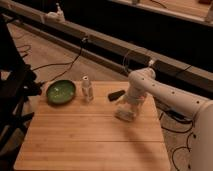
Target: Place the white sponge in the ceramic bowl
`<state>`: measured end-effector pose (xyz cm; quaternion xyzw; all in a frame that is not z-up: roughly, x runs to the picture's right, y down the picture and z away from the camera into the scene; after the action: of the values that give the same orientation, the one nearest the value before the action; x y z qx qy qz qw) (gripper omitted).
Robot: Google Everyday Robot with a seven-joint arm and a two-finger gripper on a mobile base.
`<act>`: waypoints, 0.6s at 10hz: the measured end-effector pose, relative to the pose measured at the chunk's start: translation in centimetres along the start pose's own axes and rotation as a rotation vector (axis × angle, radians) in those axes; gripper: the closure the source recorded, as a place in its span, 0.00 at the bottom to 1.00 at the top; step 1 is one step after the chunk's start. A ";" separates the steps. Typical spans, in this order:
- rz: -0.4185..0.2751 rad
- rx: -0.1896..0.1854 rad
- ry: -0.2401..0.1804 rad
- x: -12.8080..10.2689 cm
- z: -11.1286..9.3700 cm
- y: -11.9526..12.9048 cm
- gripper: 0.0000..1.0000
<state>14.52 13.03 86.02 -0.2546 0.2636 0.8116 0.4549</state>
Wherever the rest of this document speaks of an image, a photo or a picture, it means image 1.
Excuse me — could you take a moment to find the metal rail beam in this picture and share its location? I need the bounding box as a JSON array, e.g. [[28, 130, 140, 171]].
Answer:
[[0, 0, 213, 99]]

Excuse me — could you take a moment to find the black tripod stand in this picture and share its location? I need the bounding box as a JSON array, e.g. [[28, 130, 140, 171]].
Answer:
[[0, 13, 41, 171]]

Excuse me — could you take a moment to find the clear plastic bottle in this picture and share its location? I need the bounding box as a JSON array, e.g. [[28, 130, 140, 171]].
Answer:
[[81, 76, 93, 102]]

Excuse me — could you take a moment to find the black rectangular block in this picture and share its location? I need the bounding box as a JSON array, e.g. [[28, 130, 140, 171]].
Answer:
[[108, 90, 125, 101]]

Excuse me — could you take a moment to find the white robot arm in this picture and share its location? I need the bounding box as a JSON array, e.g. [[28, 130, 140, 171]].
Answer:
[[115, 67, 213, 171]]

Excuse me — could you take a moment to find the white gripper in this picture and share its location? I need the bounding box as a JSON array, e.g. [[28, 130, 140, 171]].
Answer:
[[116, 95, 146, 119]]

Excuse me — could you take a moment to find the white object on rail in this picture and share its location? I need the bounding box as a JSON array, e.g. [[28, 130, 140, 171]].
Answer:
[[46, 3, 65, 22]]

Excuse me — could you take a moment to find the black cable right floor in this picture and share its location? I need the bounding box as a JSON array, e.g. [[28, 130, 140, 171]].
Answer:
[[157, 109, 201, 171]]

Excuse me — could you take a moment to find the black floor cable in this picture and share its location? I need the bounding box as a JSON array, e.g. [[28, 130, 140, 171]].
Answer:
[[31, 38, 88, 83]]

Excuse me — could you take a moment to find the green ceramic bowl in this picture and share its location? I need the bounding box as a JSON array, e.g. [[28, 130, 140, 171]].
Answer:
[[46, 80, 76, 105]]

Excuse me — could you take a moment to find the white sponge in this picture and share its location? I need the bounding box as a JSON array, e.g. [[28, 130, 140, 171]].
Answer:
[[115, 109, 134, 122]]

